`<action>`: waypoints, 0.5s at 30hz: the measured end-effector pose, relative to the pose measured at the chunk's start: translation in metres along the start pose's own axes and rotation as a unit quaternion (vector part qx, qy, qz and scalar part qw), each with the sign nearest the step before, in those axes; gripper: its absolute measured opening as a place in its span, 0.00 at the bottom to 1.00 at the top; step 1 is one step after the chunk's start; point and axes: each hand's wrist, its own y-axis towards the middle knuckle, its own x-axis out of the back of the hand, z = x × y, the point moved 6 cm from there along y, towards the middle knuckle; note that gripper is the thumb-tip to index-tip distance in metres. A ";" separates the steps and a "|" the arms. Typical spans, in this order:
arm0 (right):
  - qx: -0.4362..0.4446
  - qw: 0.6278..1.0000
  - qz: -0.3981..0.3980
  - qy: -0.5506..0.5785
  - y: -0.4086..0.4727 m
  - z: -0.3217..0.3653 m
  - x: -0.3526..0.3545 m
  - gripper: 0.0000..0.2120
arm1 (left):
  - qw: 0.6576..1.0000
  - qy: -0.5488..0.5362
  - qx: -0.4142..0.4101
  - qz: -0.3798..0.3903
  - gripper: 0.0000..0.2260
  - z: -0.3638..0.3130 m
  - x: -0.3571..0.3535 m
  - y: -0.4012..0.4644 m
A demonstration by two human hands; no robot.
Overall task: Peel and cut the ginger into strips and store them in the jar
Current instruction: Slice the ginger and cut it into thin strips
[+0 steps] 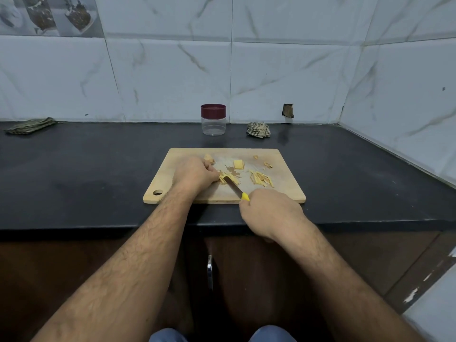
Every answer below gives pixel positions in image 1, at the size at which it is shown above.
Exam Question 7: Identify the person's left forearm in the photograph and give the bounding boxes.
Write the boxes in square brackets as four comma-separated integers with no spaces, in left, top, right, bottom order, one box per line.
[31,191,193,342]

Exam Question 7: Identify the clear jar maroon lid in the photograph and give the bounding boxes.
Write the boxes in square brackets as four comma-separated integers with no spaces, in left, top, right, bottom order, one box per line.
[200,104,228,136]

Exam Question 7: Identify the person's right forearm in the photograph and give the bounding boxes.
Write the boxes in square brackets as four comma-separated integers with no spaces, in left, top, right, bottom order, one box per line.
[275,223,426,342]

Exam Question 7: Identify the crumpled patterned cloth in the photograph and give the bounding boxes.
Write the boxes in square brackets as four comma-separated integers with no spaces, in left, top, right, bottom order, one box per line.
[247,122,272,139]

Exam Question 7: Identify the yellow handled knife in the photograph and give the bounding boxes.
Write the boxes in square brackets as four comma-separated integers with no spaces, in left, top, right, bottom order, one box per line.
[220,170,252,204]

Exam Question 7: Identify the person's right hand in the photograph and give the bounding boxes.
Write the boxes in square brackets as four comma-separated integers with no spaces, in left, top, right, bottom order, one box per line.
[238,187,309,244]

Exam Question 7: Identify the brown wooden cabinet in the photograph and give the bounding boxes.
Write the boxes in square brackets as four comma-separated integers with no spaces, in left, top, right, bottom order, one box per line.
[0,228,456,342]

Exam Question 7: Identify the metal cabinet handle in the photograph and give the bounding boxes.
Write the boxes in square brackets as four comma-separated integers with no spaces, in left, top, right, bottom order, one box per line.
[206,253,215,291]

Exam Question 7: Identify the black countertop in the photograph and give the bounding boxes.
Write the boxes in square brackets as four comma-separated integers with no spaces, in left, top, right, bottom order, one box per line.
[0,122,456,232]

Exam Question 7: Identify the decorative picture tiles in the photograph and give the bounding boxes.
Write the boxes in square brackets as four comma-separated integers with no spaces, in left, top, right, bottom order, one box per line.
[0,0,105,38]

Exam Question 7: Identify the folded green cloth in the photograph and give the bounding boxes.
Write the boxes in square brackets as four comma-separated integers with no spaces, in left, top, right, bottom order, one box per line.
[5,116,58,135]

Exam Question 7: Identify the wooden cutting board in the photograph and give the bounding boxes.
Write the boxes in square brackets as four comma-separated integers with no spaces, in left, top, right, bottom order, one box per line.
[142,147,307,205]

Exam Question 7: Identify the person's left hand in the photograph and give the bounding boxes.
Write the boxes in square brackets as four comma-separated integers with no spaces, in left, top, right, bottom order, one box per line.
[170,154,221,202]

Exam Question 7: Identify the small ginger peel scraps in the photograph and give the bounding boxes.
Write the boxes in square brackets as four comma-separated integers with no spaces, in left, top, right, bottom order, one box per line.
[252,155,274,170]

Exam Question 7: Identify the person's blue clothing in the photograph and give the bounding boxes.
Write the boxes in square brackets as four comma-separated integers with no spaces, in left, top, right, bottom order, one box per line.
[148,324,297,342]

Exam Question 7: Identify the pile of ginger strips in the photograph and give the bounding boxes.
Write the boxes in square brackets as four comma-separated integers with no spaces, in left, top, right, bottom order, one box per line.
[249,171,275,189]

